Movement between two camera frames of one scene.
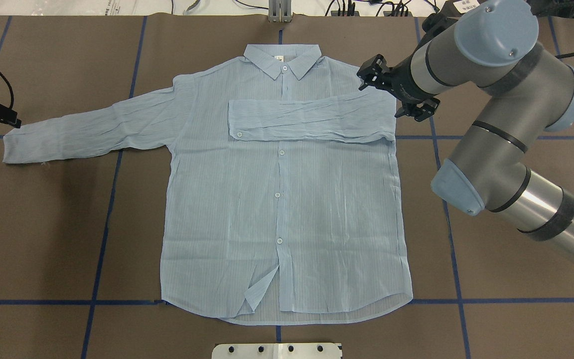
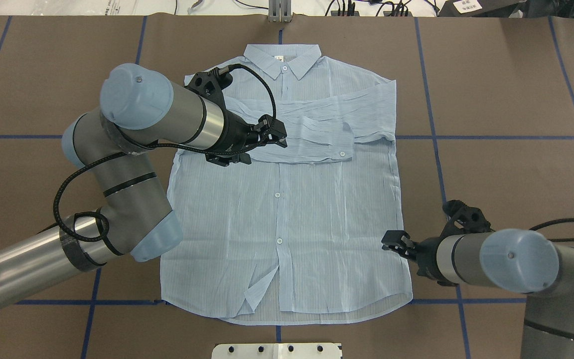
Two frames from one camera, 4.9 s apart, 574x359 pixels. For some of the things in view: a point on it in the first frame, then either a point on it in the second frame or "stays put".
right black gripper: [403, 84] → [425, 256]
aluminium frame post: [280, 11] stays put
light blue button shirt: [284, 202] stays put
